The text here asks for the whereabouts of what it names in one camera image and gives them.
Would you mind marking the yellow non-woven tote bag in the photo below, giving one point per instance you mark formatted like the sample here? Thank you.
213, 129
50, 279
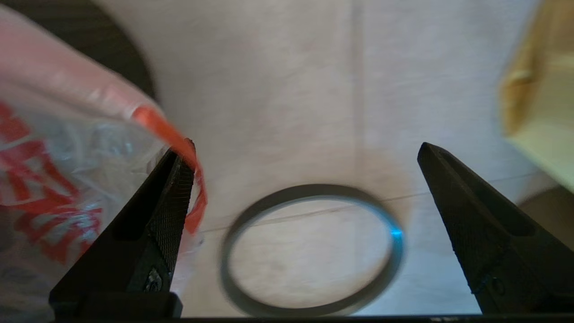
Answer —
542, 98

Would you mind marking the black trash bin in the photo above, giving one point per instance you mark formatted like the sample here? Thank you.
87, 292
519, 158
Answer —
107, 49

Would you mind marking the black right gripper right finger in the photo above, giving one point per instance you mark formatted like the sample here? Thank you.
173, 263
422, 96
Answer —
502, 260

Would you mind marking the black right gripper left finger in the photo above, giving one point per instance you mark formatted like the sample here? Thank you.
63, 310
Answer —
134, 260

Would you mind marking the white red-print trash bag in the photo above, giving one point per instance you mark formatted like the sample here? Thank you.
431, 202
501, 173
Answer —
58, 157

